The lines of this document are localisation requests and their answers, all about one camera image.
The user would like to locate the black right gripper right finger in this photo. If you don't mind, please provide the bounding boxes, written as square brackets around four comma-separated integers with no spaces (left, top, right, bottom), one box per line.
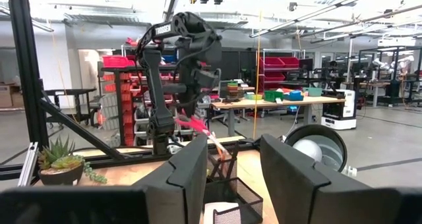
[260,134,422,224]

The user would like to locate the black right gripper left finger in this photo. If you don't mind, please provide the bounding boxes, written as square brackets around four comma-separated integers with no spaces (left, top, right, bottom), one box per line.
[0,134,208,224]

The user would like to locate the red handled scissors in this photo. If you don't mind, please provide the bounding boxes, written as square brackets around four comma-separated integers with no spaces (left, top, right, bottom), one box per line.
[174,113,231,161]

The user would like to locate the black mesh desk organizer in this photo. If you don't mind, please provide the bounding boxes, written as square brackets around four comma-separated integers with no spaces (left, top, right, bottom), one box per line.
[201,141,264,224]

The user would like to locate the wooden workbench with bins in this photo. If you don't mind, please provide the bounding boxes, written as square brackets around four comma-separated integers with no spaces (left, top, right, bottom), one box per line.
[210,80,347,138]

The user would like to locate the shelf with red drawers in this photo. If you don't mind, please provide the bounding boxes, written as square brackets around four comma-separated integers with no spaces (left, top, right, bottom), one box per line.
[98,54,212,148]

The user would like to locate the rack with red bins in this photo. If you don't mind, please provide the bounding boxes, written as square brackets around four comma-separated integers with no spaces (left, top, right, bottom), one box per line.
[258,48,306,93]

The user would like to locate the white boxy machine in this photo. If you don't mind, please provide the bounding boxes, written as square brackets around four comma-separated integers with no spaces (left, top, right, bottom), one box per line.
[320,88,357,131]

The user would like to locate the potted succulent plant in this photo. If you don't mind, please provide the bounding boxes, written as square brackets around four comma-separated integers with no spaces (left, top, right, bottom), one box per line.
[36,135,109,186]

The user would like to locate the black cart table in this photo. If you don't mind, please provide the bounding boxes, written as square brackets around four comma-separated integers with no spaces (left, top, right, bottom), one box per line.
[44,88,99,126]

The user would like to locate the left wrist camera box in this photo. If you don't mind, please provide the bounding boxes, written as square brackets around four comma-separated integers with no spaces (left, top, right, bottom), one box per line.
[194,67,221,90]

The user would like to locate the yellow hanging cable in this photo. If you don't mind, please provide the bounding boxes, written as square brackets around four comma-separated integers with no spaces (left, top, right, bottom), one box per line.
[251,9,264,140]

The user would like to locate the silver aluminium bracket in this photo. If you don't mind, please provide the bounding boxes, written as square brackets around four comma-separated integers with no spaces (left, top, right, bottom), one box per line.
[16,141,40,188]

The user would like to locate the black aluminium cell frame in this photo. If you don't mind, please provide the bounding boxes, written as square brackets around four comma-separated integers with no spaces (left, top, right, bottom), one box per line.
[0,0,287,182]

